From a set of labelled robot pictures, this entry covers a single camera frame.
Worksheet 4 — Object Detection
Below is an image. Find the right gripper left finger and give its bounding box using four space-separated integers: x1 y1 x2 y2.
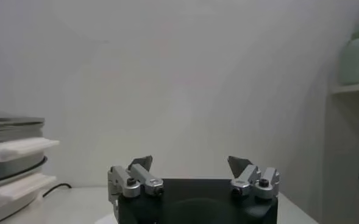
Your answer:
107 155 165 203

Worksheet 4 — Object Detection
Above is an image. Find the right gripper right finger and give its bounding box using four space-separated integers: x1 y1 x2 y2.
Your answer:
227 155 280 200

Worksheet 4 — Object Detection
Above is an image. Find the steel perforated steamer basket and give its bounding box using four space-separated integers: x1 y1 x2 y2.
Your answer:
0 111 61 185

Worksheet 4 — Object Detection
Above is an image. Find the white shelf unit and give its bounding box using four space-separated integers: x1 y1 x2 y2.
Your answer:
322 80 359 224

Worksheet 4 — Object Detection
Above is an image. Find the white electric cooker pot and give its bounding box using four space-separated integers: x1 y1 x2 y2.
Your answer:
0 155 58 224

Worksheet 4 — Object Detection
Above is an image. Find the pale green appliance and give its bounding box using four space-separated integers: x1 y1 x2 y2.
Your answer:
337 19 359 86

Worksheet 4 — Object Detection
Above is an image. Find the black cooker power cable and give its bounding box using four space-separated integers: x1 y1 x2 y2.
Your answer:
41 182 73 198

